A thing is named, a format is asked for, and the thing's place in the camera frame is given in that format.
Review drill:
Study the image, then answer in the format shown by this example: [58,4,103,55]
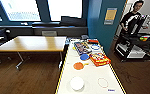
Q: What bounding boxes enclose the colourful game box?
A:
[73,41,93,56]

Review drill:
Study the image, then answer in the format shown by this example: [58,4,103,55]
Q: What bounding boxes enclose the blue bowl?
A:
[79,53,91,61]

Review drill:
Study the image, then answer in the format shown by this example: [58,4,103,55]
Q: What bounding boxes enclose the flat red box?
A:
[86,38,100,45]

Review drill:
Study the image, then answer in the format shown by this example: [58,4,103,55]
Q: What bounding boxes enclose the orange bowl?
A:
[73,61,85,71]

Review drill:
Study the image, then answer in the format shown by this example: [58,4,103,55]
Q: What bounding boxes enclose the white blue round dish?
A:
[90,43,102,51]

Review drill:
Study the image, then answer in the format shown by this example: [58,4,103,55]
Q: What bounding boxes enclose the dark bench cushion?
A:
[60,15,88,27]

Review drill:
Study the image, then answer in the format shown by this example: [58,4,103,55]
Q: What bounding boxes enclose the yellow wooden game table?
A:
[54,38,127,94]

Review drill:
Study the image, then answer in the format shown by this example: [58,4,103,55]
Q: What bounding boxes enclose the white bowl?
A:
[69,75,86,92]

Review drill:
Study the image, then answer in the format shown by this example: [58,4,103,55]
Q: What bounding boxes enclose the wooden long table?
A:
[0,35,68,71]

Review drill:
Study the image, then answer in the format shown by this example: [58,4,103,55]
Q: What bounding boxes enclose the dark window bench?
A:
[0,21,89,38]

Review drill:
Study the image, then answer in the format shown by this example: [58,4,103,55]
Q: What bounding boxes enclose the white box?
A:
[117,42,147,59]

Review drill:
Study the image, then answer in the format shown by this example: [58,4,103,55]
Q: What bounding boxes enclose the person in black shirt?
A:
[119,0,150,36]

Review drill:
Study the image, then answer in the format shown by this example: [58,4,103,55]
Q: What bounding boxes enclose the small colourful toy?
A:
[139,35,150,42]

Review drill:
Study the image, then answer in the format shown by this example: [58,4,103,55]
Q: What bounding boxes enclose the dark chair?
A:
[0,28,11,43]

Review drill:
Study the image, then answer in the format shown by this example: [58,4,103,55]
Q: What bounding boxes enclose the yellow wall notice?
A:
[104,7,118,25]

